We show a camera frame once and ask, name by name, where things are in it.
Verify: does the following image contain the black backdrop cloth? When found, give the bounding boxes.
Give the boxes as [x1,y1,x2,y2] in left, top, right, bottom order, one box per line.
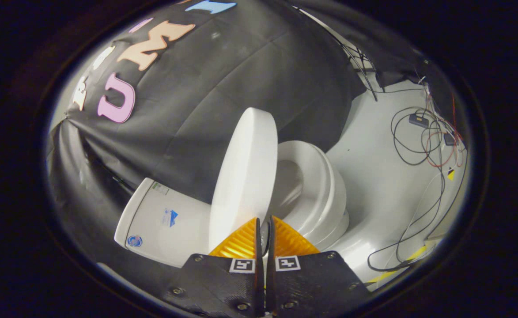
[47,0,423,283]

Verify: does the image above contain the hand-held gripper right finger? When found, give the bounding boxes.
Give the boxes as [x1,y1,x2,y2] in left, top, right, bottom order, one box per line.
[266,216,372,316]

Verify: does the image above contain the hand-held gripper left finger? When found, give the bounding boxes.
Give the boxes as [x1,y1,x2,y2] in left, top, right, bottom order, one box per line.
[164,217,266,318]

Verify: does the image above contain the white toilet tank cover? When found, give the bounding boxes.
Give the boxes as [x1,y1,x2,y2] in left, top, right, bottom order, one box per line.
[114,178,153,248]

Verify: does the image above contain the red cable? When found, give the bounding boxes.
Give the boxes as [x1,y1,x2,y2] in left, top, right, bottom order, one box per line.
[420,91,461,169]

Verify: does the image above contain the black floor cable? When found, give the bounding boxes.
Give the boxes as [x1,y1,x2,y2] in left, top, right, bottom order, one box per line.
[367,170,447,273]

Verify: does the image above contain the white toilet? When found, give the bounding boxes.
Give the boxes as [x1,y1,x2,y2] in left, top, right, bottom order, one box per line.
[114,140,350,269]

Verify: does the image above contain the white toilet seat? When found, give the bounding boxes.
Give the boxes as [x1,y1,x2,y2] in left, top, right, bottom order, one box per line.
[270,140,336,235]

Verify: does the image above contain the tangled black cables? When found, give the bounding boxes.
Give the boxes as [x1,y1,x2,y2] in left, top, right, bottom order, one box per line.
[390,105,468,167]

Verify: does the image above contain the yellow floor tape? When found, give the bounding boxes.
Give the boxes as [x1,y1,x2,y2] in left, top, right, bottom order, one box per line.
[365,244,430,284]

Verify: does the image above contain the white toilet lid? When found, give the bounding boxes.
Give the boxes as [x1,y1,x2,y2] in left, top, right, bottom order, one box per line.
[209,107,279,252]

